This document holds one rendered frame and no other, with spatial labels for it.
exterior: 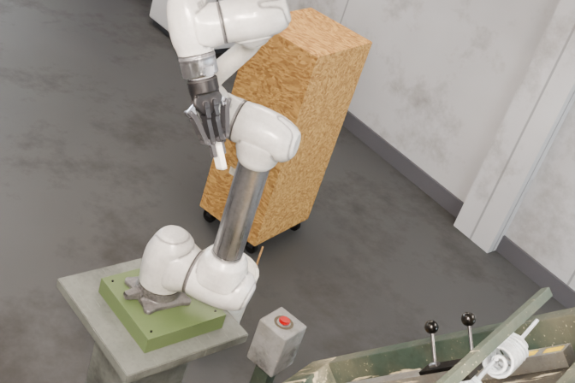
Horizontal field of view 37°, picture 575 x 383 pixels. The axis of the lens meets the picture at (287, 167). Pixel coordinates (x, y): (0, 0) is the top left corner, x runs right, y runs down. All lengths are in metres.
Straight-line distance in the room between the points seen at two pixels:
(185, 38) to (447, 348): 1.19
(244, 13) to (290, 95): 2.20
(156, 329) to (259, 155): 0.75
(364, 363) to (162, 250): 0.75
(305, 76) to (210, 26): 2.13
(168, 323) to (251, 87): 1.74
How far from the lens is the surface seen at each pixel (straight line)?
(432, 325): 2.34
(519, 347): 1.72
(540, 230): 5.46
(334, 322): 4.49
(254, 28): 2.04
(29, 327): 4.02
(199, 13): 2.03
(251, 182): 2.60
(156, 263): 2.88
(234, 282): 2.81
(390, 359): 2.70
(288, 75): 4.19
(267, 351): 2.93
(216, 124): 2.11
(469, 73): 5.60
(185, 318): 2.98
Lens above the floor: 2.79
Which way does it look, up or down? 30 degrees down
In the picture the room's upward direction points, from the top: 19 degrees clockwise
